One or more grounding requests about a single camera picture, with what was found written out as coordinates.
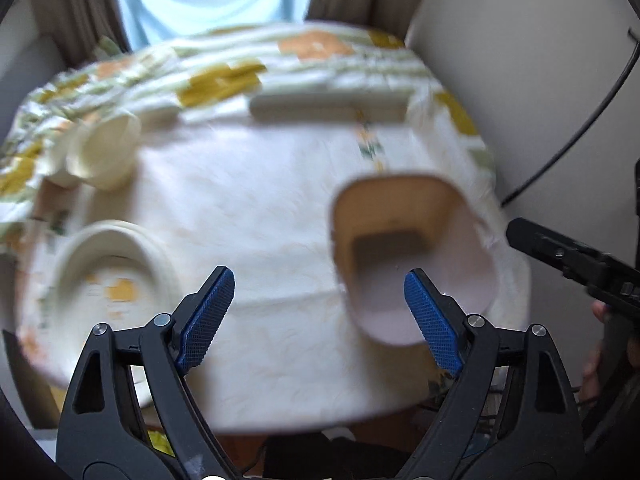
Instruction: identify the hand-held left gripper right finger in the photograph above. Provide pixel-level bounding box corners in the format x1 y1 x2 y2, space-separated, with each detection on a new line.
397 268 586 480

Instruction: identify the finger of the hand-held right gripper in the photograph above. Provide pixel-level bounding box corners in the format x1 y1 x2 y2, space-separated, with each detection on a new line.
505 217 640 313

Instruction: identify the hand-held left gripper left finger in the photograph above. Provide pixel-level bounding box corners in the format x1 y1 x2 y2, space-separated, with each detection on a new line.
56 265 246 480

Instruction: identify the pink square bowl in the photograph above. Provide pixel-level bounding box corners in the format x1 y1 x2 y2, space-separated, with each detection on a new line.
330 174 500 348

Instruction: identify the cream round bowl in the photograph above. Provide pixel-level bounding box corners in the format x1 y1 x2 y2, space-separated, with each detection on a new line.
44 122 86 187
66 111 144 192

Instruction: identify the black cable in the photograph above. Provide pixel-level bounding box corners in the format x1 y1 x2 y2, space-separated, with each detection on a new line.
501 27 640 207

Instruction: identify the person's right hand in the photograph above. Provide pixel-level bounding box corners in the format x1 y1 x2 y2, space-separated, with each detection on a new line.
581 299 617 403

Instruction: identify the floral striped blanket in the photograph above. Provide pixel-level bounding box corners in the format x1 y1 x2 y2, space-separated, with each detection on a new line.
0 21 497 241

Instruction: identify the plain white plate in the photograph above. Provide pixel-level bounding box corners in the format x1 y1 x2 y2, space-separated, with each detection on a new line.
49 219 178 408

